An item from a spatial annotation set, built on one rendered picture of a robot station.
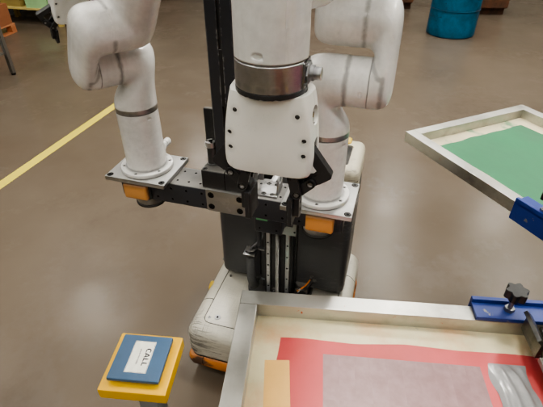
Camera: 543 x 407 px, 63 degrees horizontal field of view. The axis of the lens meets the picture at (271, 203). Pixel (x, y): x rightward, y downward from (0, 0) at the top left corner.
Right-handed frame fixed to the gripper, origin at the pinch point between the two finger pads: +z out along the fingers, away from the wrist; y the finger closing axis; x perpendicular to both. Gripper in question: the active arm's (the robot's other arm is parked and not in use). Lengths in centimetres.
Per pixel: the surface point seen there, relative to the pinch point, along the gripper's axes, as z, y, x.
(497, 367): 43, -40, -17
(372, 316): 40.7, -15.7, -21.5
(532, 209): 38, -53, -67
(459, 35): 136, -84, -627
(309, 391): 43.1, -6.4, -2.8
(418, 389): 43, -26, -9
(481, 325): 41, -37, -26
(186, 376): 139, 53, -52
